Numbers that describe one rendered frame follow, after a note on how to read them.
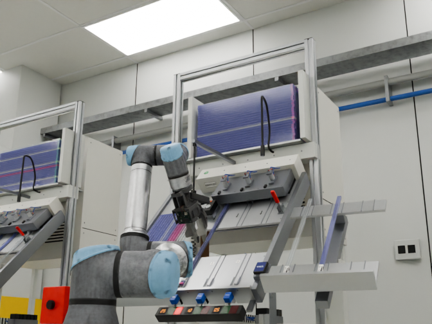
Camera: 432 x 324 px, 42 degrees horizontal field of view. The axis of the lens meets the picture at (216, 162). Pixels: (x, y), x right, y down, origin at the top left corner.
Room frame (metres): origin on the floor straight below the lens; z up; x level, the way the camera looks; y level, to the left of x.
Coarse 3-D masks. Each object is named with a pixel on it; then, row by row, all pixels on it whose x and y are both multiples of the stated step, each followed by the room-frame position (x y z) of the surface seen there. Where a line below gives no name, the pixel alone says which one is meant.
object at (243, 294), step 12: (180, 288) 2.07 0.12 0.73; (192, 288) 2.04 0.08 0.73; (204, 288) 2.01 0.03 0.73; (216, 288) 1.98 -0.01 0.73; (228, 288) 1.96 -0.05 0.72; (240, 288) 1.94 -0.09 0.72; (120, 300) 2.24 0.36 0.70; (132, 300) 2.21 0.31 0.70; (144, 300) 2.18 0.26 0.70; (156, 300) 2.16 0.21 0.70; (168, 300) 2.13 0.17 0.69; (180, 300) 2.11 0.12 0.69; (192, 300) 2.08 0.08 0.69; (216, 300) 2.03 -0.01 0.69; (240, 300) 1.98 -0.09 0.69
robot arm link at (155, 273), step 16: (128, 256) 1.41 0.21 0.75; (144, 256) 1.41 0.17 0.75; (160, 256) 1.40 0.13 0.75; (176, 256) 1.45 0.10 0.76; (192, 256) 1.80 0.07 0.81; (128, 272) 1.39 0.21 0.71; (144, 272) 1.39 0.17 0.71; (160, 272) 1.39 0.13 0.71; (176, 272) 1.46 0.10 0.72; (192, 272) 1.84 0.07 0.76; (128, 288) 1.41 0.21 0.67; (144, 288) 1.41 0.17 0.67; (160, 288) 1.40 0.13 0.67; (176, 288) 1.47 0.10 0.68
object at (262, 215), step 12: (168, 204) 2.62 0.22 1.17; (204, 204) 2.48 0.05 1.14; (240, 204) 2.36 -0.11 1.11; (252, 204) 2.32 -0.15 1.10; (264, 204) 2.29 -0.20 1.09; (276, 204) 2.25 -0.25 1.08; (216, 216) 2.37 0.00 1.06; (228, 216) 2.33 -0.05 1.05; (240, 216) 2.30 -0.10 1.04; (252, 216) 2.26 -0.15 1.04; (264, 216) 2.22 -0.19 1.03; (276, 216) 2.19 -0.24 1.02; (228, 228) 2.28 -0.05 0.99; (240, 228) 2.31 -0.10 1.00; (252, 228) 2.29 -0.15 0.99
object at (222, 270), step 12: (204, 264) 2.15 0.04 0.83; (216, 264) 2.12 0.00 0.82; (228, 264) 2.09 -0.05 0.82; (240, 264) 2.06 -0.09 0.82; (252, 264) 2.04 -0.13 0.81; (192, 276) 2.13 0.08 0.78; (204, 276) 2.10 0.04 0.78; (216, 276) 2.07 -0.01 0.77; (228, 276) 2.04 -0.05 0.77; (240, 276) 2.01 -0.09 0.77; (252, 276) 1.99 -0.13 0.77
